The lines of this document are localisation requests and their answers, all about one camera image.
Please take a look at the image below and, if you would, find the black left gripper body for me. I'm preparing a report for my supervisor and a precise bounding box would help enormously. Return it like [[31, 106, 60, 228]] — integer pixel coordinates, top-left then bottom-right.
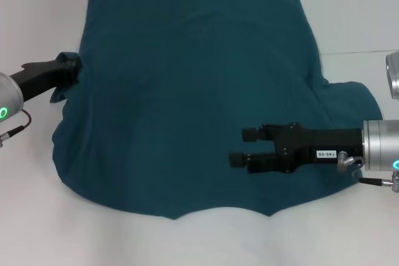
[[8, 59, 65, 104]]

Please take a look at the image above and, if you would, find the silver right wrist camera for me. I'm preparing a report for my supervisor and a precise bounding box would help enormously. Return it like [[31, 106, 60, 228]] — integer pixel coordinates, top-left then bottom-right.
[[385, 50, 399, 101]]

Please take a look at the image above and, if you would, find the silver elbow cable connector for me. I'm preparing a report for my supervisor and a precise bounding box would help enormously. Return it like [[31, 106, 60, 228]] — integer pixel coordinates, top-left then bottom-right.
[[337, 150, 364, 173]]

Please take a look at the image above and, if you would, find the thin right arm cable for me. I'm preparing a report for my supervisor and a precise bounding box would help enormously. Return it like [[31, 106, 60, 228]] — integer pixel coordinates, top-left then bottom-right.
[[350, 161, 394, 186]]

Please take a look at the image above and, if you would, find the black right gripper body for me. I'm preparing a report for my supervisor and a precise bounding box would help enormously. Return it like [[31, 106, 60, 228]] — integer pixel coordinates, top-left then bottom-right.
[[273, 121, 365, 174]]

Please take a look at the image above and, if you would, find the thin arm cable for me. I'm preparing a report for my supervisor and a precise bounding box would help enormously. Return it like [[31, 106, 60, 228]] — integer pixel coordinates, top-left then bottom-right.
[[350, 161, 394, 186], [0, 109, 32, 140]]

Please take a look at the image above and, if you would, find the thin left arm cable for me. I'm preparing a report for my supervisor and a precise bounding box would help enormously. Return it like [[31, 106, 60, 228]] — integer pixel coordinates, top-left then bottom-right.
[[0, 109, 32, 140]]

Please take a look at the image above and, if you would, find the blue t-shirt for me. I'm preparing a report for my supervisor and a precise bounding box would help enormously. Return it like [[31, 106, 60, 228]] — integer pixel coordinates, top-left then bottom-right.
[[49, 0, 383, 221]]

